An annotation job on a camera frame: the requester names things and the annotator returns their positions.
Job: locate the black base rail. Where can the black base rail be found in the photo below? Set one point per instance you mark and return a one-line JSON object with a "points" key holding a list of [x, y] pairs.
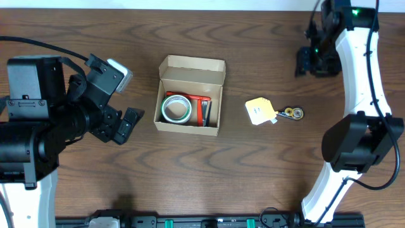
{"points": [[118, 218]]}

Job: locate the correction tape dispenser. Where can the correction tape dispenser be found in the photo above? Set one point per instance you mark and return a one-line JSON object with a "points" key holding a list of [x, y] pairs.
{"points": [[291, 112]]}

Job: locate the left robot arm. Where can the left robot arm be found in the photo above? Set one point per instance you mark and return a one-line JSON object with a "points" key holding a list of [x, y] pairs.
{"points": [[52, 104]]}

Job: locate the green tape roll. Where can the green tape roll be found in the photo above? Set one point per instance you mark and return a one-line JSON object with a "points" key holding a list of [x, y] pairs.
{"points": [[163, 115]]}

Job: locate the open cardboard box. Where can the open cardboard box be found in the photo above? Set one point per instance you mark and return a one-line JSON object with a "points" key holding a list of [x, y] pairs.
{"points": [[195, 76]]}

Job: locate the small yellow spiral notepad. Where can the small yellow spiral notepad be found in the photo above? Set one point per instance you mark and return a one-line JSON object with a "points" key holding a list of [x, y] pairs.
{"points": [[260, 110]]}

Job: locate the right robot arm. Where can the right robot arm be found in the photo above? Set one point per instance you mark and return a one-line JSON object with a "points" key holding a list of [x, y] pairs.
{"points": [[346, 43]]}

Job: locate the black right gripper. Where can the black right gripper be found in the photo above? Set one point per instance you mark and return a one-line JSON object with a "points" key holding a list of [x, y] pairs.
{"points": [[307, 62]]}

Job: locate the white masking tape roll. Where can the white masking tape roll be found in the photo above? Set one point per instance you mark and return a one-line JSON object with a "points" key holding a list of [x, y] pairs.
{"points": [[176, 108]]}

